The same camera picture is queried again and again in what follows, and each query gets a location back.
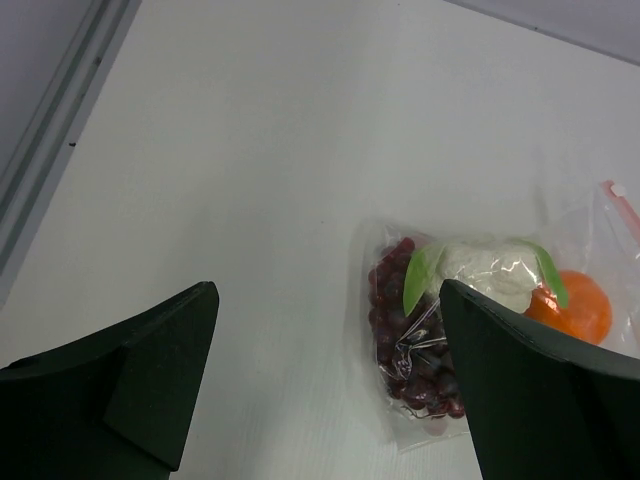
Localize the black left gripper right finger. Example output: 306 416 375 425
439 280 639 479

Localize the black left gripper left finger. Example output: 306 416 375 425
1 282 219 479

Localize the fake orange persimmon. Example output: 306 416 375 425
524 270 613 345

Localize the fake white cauliflower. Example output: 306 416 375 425
402 237 569 315

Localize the clear zip top bag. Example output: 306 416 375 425
360 181 639 451

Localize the fake red grape bunch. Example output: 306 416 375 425
365 236 466 440

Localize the aluminium frame rail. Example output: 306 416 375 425
1 1 140 299

